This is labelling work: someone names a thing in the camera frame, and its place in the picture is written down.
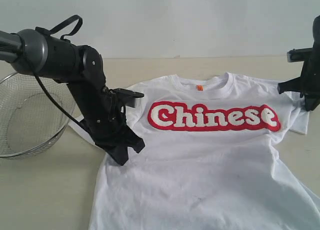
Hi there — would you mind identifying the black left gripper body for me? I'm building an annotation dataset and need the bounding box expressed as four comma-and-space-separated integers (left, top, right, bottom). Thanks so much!
67, 82, 129, 146

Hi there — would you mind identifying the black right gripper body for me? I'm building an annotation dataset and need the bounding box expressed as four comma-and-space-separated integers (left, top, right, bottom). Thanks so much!
300, 47, 320, 98

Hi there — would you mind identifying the round metal mesh basket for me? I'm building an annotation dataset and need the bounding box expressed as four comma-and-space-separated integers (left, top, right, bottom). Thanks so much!
0, 72, 69, 160

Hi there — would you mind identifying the white t-shirt red lettering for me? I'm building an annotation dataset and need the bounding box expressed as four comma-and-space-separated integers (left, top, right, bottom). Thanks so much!
88, 73, 320, 230

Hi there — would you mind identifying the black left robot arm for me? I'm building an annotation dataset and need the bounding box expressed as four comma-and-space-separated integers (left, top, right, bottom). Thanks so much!
0, 28, 145, 166

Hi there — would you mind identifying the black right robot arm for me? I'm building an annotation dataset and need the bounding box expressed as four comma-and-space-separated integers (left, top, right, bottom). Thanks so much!
277, 16, 320, 112

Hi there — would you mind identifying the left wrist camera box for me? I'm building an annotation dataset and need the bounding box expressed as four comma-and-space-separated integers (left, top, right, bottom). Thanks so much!
109, 88, 145, 108

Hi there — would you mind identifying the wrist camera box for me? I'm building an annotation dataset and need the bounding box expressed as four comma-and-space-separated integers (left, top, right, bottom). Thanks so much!
287, 47, 313, 63
109, 88, 145, 108

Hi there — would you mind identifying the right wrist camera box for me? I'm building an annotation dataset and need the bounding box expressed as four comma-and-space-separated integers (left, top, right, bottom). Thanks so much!
287, 47, 313, 63

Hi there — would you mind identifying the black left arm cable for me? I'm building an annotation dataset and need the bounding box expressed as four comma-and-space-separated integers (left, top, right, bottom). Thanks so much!
0, 14, 98, 138

